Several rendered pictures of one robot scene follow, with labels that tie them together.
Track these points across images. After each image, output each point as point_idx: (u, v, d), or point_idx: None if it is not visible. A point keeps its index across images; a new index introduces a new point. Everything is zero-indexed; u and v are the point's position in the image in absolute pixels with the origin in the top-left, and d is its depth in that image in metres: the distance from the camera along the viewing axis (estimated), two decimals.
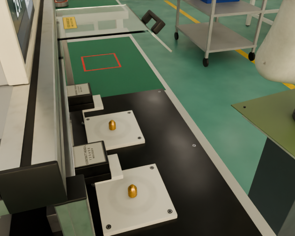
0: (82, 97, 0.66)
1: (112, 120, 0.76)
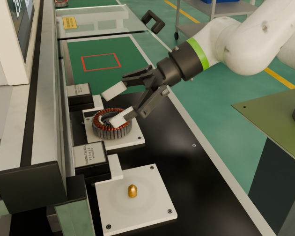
0: (82, 97, 0.66)
1: None
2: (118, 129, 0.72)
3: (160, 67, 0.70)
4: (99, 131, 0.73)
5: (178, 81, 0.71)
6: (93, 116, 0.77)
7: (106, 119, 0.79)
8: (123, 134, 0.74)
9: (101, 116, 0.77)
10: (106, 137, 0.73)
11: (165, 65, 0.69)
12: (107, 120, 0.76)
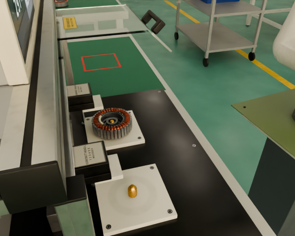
0: (82, 97, 0.66)
1: (112, 120, 0.76)
2: (118, 129, 0.72)
3: None
4: (99, 131, 0.73)
5: None
6: (93, 116, 0.77)
7: (106, 119, 0.79)
8: (123, 134, 0.74)
9: (101, 116, 0.77)
10: (106, 137, 0.73)
11: None
12: (107, 120, 0.76)
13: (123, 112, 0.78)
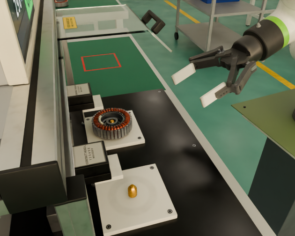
0: (82, 97, 0.66)
1: (112, 120, 0.76)
2: (118, 129, 0.72)
3: (244, 44, 0.68)
4: (99, 131, 0.73)
5: (258, 59, 0.70)
6: (93, 116, 0.77)
7: (106, 119, 0.79)
8: (123, 134, 0.74)
9: (101, 116, 0.77)
10: (106, 137, 0.73)
11: (249, 41, 0.68)
12: (107, 120, 0.76)
13: (123, 112, 0.78)
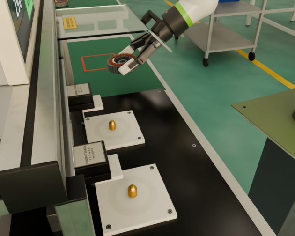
0: (82, 97, 0.66)
1: (112, 120, 0.76)
2: None
3: None
4: (112, 67, 0.97)
5: (169, 36, 0.95)
6: (108, 59, 1.01)
7: (118, 61, 1.03)
8: (130, 70, 0.98)
9: (114, 59, 1.01)
10: (117, 72, 0.97)
11: None
12: (119, 61, 1.00)
13: (131, 55, 1.01)
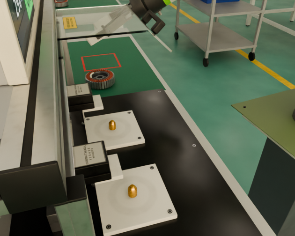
0: (82, 97, 0.66)
1: (112, 120, 0.76)
2: (99, 82, 1.00)
3: None
4: (87, 81, 1.02)
5: (143, 11, 0.87)
6: (88, 72, 1.06)
7: (97, 76, 1.08)
8: (104, 87, 1.02)
9: (93, 73, 1.06)
10: (91, 86, 1.02)
11: None
12: (97, 76, 1.05)
13: (109, 72, 1.06)
